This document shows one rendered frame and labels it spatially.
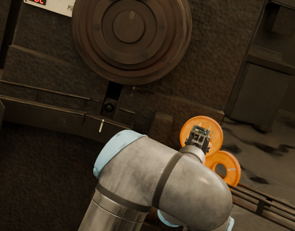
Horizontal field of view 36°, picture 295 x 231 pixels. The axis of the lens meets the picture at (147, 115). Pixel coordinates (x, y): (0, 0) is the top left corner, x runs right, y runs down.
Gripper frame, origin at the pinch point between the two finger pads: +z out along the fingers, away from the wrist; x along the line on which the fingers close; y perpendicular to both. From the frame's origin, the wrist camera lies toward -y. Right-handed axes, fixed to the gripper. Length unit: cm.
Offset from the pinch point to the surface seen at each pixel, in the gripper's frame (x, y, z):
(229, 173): -14.1, -12.9, 0.7
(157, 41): 27.5, 22.4, 12.4
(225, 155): -10.7, -8.0, 3.7
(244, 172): -38, -146, 206
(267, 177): -59, -148, 214
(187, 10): 22.2, 33.3, 25.4
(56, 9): 76, 16, 24
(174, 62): 20.8, 13.6, 20.1
